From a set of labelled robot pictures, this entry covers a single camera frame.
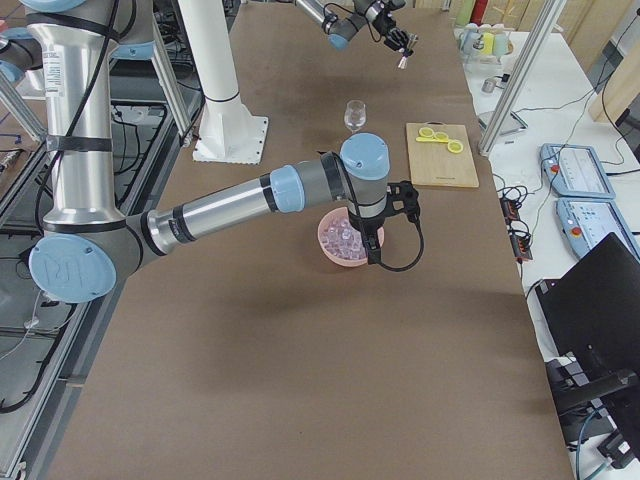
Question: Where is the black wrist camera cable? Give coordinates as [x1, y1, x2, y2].
[372, 214, 426, 273]

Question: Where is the clear ice cubes pile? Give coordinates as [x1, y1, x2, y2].
[321, 217, 366, 261]

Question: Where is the yellow plastic stick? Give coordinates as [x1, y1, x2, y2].
[415, 137, 450, 143]

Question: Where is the yellow cup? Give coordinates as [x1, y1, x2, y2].
[475, 31, 495, 56]

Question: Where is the light blue cup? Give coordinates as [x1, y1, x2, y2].
[459, 23, 482, 55]

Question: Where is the green cup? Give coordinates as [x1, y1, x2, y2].
[492, 31, 509, 58]

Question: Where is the clear wine glass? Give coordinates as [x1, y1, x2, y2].
[344, 100, 367, 133]

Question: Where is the steel cocktail jigger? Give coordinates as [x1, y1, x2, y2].
[397, 34, 419, 70]

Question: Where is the aluminium frame post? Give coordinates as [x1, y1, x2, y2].
[478, 0, 567, 157]

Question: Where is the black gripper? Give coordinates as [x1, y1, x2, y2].
[348, 212, 385, 265]
[372, 10, 413, 55]

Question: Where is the white camera stand column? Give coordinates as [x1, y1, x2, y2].
[179, 0, 269, 165]

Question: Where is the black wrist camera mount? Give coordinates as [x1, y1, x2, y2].
[386, 180, 421, 225]

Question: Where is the black laptop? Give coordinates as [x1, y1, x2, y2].
[535, 233, 639, 380]

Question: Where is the pink bowl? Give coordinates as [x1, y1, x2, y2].
[317, 207, 368, 267]

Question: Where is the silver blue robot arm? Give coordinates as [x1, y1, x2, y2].
[293, 0, 417, 58]
[25, 1, 390, 304]

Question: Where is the bamboo cutting board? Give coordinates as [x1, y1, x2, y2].
[406, 123, 479, 188]

